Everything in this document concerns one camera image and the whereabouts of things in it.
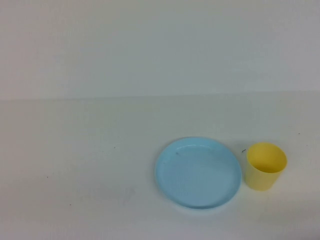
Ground light blue round plate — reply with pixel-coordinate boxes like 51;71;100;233
153;136;243;211

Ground yellow plastic cup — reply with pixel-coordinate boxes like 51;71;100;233
244;141;288;192

